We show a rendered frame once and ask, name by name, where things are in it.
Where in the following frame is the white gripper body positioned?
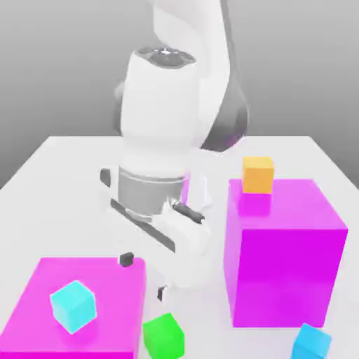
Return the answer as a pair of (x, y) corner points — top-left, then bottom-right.
(107, 196), (212, 290)

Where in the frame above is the small blue cube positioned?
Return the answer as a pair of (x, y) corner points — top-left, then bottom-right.
(290, 322), (334, 359)

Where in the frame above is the small orange cube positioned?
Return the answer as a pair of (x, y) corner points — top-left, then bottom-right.
(241, 156), (276, 195)

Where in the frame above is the small cyan cube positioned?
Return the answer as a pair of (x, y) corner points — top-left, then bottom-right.
(49, 279), (98, 335)

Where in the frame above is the low large magenta box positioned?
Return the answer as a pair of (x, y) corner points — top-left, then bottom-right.
(0, 256), (147, 359)

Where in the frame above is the small green cube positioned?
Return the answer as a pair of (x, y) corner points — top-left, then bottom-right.
(142, 312), (186, 359)

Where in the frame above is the tall large magenta box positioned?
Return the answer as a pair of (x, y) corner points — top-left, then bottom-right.
(223, 177), (349, 330)

